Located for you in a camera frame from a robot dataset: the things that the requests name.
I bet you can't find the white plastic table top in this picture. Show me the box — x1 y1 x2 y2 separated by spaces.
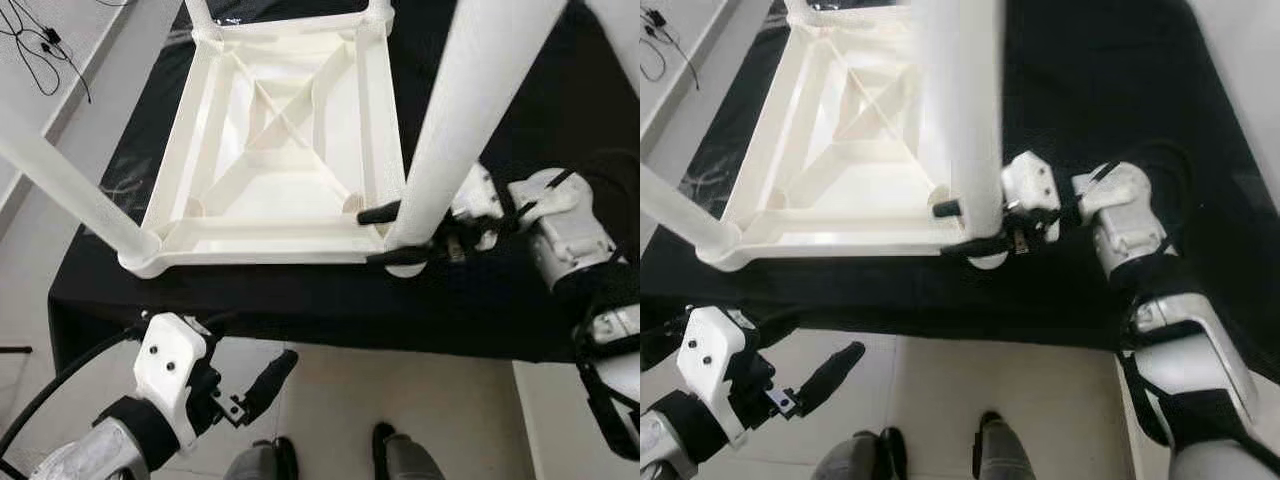
697 0 1006 271
120 12 433 279

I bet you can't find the black tablecloth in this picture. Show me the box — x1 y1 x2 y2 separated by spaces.
640 0 1280 356
48 0 641 373

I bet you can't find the grey robot left foot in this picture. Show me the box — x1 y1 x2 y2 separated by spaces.
810 428 906 480
222 437 299 480

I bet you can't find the grey robot foot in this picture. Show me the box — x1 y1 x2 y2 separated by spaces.
372 422 446 480
972 410 1036 480
810 428 906 480
222 437 299 480

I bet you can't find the grey robot right foot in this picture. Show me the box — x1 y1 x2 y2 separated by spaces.
972 410 1036 480
372 422 446 480

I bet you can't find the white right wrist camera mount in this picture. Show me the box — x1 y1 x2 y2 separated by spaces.
1003 152 1061 216
450 163 507 226

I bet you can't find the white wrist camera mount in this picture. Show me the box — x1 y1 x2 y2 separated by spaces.
133 312 211 451
1003 152 1061 216
450 163 507 226
677 305 761 446

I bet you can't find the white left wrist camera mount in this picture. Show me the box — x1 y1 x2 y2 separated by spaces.
133 312 211 451
677 305 761 446

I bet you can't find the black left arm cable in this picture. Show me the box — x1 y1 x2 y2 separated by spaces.
0 325 141 461
640 315 691 373

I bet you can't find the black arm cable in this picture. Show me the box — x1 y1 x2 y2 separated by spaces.
0 325 141 461
640 315 691 373
495 150 641 461

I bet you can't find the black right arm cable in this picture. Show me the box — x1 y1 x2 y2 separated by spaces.
495 150 641 461

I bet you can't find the thin black cable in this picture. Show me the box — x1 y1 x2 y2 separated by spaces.
0 0 91 106
640 5 701 91

